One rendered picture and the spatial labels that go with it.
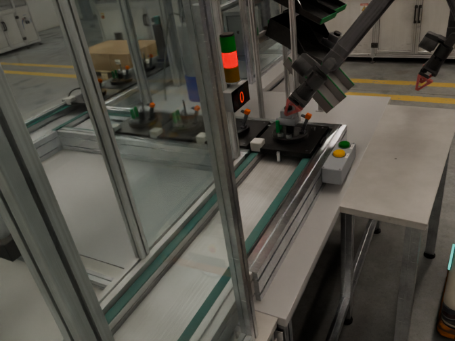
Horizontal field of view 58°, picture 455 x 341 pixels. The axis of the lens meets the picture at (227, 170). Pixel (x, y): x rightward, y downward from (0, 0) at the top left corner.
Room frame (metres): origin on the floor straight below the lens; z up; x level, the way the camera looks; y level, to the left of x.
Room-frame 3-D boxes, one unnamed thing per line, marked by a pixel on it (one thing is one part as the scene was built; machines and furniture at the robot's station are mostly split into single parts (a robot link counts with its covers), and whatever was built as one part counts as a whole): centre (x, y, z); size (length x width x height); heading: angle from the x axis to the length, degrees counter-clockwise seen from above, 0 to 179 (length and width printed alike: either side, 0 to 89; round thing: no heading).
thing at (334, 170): (1.27, -0.40, 0.93); 0.21 x 0.07 x 0.06; 148
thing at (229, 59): (1.36, -0.06, 1.33); 0.05 x 0.05 x 0.05
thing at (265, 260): (1.14, -0.25, 0.91); 0.89 x 0.06 x 0.11; 148
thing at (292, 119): (1.46, -0.26, 1.06); 0.08 x 0.04 x 0.07; 58
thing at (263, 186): (1.22, -0.09, 0.91); 0.84 x 0.28 x 0.10; 148
